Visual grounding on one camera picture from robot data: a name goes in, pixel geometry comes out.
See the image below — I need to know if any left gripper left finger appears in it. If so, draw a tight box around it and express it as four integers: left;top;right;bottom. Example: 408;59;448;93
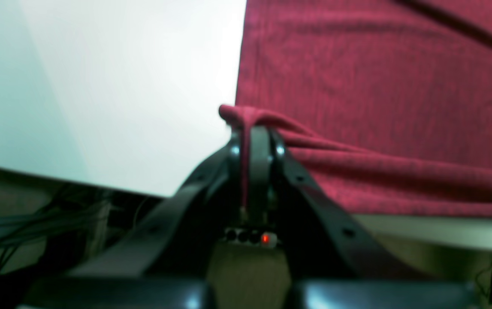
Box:
19;132;241;309

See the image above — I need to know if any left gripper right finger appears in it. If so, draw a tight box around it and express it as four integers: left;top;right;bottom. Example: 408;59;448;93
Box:
248;126;478;309

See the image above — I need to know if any dark red t-shirt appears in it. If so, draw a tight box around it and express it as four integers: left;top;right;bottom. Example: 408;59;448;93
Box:
220;0;492;218

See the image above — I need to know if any black power strip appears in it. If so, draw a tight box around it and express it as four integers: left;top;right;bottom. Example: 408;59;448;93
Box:
220;227;281;248

